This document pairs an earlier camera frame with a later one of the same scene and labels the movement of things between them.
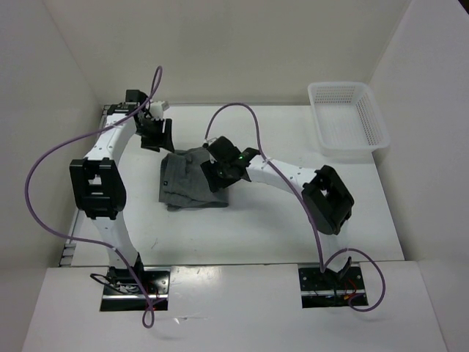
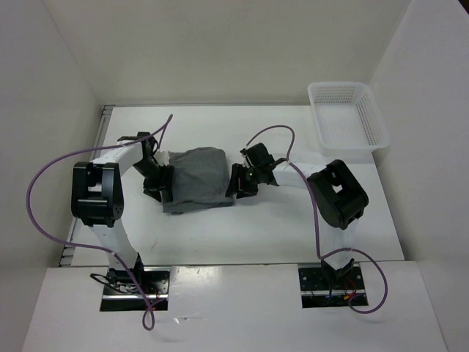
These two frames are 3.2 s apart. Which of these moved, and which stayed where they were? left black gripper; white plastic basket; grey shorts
Moved: left black gripper
Stayed: white plastic basket; grey shorts
